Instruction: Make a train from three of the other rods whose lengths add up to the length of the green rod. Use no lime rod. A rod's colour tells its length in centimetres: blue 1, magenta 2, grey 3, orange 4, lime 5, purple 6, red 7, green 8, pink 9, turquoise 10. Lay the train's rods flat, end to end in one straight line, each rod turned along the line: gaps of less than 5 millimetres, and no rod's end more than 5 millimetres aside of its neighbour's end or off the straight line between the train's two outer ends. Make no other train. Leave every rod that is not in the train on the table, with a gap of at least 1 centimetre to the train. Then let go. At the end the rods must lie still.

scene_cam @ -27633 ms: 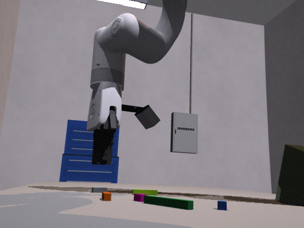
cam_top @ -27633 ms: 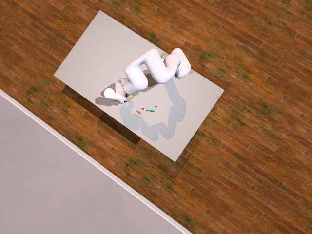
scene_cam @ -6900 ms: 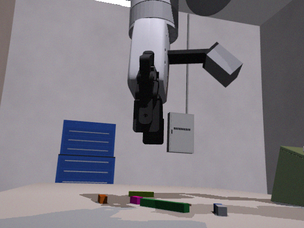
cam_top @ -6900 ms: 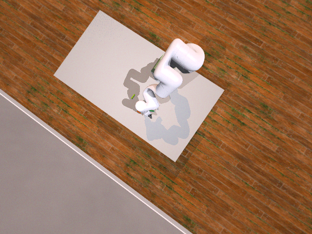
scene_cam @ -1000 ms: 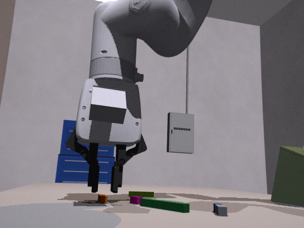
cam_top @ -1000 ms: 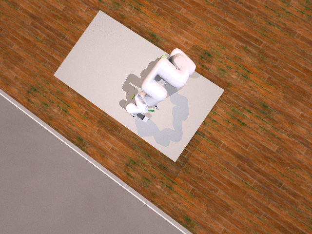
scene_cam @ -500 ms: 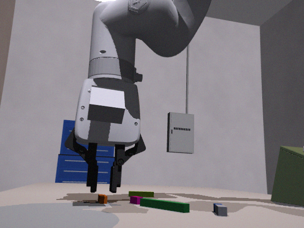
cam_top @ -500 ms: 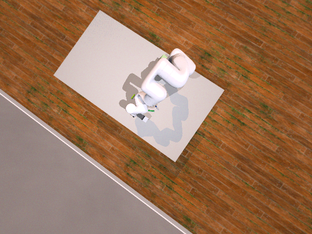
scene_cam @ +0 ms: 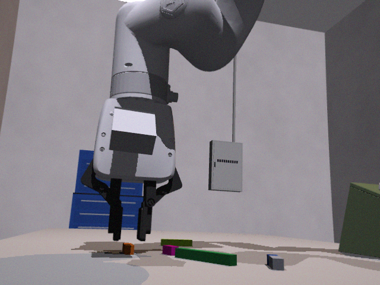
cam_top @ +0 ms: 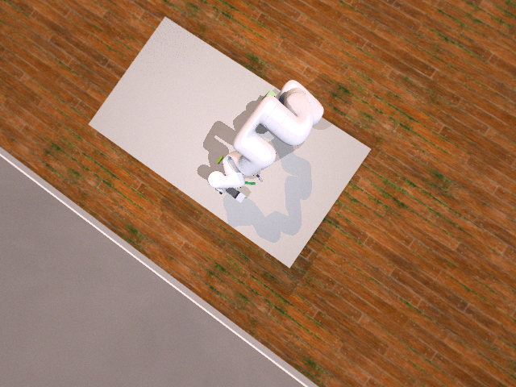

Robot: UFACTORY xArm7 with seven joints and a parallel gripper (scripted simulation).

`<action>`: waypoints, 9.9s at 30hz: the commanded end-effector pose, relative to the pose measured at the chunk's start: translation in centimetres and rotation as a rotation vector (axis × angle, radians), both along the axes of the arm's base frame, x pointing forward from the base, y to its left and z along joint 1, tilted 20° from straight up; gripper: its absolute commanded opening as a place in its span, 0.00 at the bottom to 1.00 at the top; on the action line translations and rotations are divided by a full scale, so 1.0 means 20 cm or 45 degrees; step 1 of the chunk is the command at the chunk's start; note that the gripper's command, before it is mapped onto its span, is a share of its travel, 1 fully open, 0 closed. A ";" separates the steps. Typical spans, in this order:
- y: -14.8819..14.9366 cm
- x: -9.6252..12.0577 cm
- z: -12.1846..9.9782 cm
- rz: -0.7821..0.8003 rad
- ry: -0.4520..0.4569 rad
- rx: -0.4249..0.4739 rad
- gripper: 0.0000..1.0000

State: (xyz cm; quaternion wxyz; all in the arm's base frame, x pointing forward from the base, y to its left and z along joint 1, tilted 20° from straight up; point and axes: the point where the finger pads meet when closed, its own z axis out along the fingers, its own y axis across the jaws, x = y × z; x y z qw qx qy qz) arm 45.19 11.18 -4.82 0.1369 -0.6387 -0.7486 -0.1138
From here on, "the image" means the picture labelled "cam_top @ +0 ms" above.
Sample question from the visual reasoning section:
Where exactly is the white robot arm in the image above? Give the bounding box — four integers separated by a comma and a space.
208, 80, 324, 202

